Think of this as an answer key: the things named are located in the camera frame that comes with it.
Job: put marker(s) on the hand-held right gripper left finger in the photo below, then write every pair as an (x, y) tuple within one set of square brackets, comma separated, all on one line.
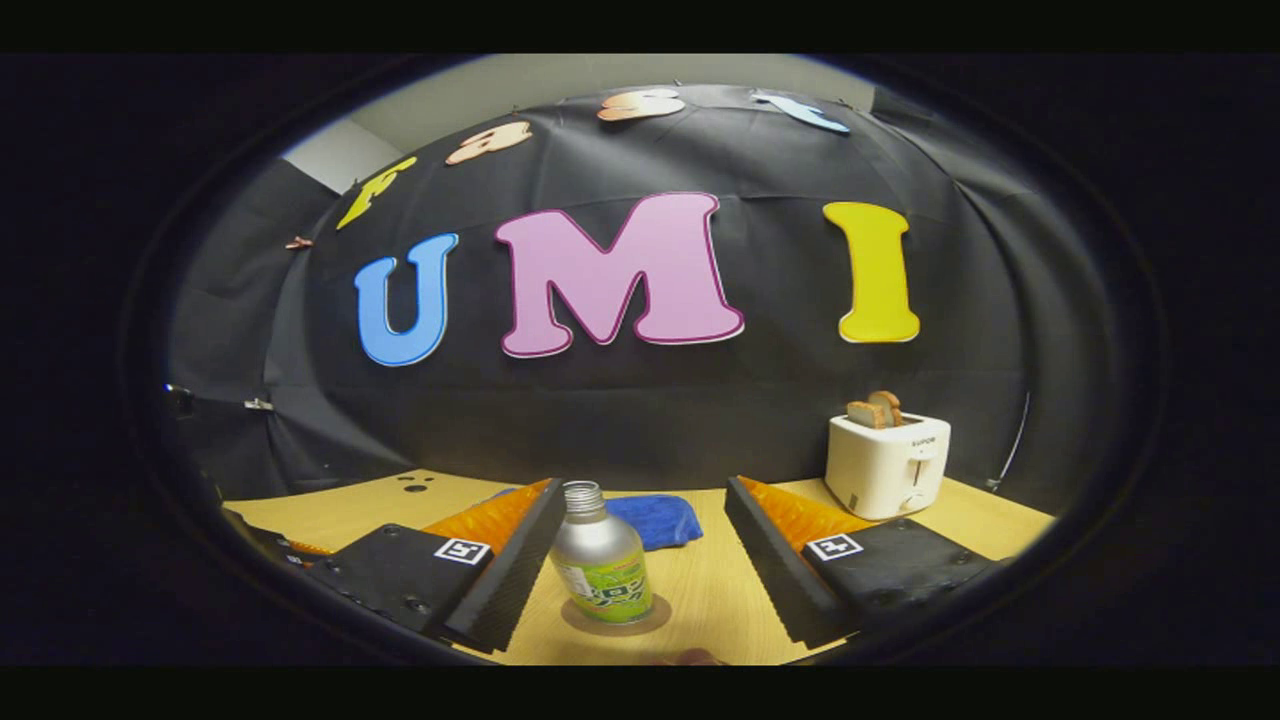
[(515, 570)]

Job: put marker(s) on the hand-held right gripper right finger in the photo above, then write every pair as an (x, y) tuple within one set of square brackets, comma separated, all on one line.
[(770, 560)]

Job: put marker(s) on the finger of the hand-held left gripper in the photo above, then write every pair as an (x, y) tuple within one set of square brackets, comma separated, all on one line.
[(300, 550)]

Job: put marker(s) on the silver water bottle green label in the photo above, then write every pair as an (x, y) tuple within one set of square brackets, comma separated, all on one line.
[(595, 550)]

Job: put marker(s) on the round brown coaster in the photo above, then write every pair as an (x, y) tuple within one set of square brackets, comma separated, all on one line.
[(657, 617)]

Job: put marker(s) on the blue cloth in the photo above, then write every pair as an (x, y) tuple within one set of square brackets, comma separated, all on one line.
[(660, 520)]

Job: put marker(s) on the white toaster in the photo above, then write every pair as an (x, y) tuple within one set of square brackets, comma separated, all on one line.
[(880, 470)]

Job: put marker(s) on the toasted bread slice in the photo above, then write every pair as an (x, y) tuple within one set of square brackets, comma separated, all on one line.
[(888, 405), (862, 414)]

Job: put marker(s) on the black backdrop cloth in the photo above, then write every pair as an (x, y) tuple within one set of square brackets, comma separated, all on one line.
[(700, 400)]

